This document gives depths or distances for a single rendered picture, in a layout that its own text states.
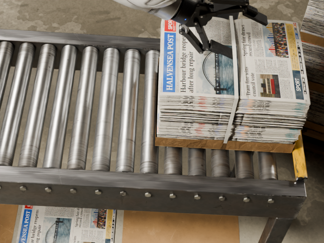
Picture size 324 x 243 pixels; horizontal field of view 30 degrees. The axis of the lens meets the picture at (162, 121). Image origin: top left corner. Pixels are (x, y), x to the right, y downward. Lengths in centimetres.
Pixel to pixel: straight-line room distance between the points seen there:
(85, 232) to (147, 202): 80
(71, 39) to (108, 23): 121
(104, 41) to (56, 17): 127
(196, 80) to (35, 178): 49
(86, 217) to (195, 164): 90
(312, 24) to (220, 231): 87
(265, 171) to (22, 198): 66
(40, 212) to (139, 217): 39
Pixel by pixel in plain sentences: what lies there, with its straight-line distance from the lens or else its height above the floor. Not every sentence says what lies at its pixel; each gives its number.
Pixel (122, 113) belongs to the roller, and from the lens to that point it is 172.
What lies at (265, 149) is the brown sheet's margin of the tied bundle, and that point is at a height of 82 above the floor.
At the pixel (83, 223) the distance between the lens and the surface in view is 242.
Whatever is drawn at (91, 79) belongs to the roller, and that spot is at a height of 80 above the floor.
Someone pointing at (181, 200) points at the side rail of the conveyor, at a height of 75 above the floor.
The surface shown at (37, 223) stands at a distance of 244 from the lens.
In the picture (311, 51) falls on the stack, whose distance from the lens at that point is 231.
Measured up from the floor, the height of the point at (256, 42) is 103.
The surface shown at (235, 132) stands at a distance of 160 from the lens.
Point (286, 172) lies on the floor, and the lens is 265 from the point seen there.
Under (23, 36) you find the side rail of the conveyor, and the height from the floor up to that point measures 80.
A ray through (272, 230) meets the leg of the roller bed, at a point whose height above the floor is 61.
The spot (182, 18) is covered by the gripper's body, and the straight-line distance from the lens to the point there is 142.
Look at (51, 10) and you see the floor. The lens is 319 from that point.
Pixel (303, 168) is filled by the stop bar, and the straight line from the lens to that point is 166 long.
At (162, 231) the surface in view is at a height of 0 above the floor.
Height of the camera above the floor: 215
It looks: 53 degrees down
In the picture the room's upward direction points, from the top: 6 degrees clockwise
